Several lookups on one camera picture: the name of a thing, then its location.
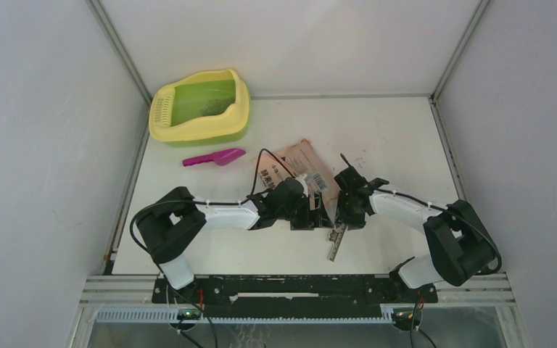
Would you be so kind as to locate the magenta plastic scoop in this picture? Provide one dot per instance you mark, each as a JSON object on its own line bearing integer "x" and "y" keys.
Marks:
{"x": 220, "y": 158}

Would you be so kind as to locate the white bag sealing clip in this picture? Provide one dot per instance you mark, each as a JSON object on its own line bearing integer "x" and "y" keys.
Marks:
{"x": 335, "y": 237}

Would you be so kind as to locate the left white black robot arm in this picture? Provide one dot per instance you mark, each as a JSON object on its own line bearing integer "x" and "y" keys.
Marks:
{"x": 166, "y": 228}

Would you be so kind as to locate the white slotted cable duct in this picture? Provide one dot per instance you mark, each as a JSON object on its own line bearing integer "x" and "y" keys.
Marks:
{"x": 174, "y": 316}

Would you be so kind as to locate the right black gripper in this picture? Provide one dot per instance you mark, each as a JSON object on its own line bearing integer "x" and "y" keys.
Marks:
{"x": 342, "y": 217}

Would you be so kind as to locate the yellow green litter box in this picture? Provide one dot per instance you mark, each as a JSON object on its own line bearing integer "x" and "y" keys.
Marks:
{"x": 209, "y": 107}

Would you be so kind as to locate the pink cat litter bag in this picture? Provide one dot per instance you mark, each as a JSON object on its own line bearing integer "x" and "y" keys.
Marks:
{"x": 300, "y": 160}

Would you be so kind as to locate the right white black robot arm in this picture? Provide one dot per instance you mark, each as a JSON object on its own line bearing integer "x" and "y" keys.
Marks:
{"x": 459, "y": 246}

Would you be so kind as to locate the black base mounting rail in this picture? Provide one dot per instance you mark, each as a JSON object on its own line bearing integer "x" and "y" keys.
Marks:
{"x": 291, "y": 294}

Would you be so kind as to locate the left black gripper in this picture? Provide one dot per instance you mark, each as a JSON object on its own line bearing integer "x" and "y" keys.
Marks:
{"x": 306, "y": 222}

